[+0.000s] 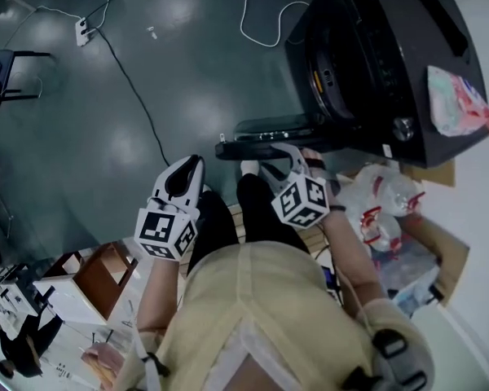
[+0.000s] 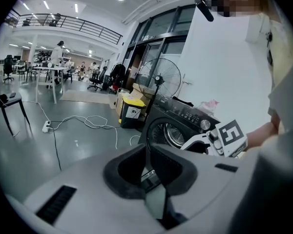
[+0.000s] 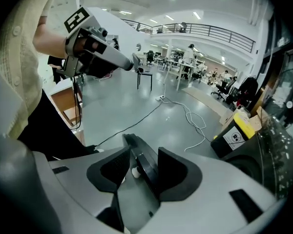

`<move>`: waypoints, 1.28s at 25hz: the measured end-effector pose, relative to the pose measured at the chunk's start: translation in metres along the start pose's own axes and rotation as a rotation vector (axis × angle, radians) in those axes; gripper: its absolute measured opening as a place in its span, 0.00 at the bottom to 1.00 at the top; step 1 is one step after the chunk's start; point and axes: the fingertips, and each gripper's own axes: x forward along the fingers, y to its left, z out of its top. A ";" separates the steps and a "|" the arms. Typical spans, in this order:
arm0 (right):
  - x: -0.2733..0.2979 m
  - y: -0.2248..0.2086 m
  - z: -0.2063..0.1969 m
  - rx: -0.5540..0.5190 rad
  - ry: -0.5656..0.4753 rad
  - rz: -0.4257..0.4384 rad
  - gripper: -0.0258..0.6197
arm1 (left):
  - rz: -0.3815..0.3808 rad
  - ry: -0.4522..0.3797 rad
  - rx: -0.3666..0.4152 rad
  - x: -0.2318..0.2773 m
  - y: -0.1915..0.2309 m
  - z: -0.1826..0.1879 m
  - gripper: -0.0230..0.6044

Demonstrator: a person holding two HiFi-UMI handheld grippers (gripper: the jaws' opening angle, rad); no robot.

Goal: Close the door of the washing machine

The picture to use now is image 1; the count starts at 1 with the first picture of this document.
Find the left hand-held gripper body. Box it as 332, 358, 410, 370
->
133, 191, 200, 263

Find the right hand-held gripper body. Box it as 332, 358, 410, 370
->
270, 169, 332, 231

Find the person's left forearm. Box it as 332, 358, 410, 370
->
136, 253, 191, 336

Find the person's right forearm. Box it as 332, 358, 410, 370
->
320, 206, 390, 323

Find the black washing machine body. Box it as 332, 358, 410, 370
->
284, 0, 489, 169

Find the person's right hand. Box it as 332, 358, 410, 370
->
300, 147, 327, 178

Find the person's right leg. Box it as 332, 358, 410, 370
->
236, 173, 311, 256

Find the person's leg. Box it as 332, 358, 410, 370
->
186, 189, 240, 279
236, 173, 311, 256

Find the person's left leg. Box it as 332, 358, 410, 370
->
186, 189, 240, 279

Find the brown and white cabinet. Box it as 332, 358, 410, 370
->
33, 240, 140, 326

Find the person's light knit top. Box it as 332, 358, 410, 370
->
113, 242, 437, 391

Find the large cardboard box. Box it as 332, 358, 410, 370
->
337, 156, 473, 311

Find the white cluttered desk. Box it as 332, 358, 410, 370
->
0, 261, 40, 341

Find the white power strip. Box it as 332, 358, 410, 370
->
74, 16, 93, 47

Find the pink detergent refill bag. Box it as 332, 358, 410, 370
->
425, 64, 489, 138

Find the dark metal chair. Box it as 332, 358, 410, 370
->
0, 48, 53, 116

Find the black flat pad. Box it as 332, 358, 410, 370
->
408, 0, 473, 59

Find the black cable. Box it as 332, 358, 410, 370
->
87, 25, 173, 169

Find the long white cable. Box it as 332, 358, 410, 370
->
85, 0, 311, 49

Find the short white cable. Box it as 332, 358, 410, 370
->
22, 2, 82, 22

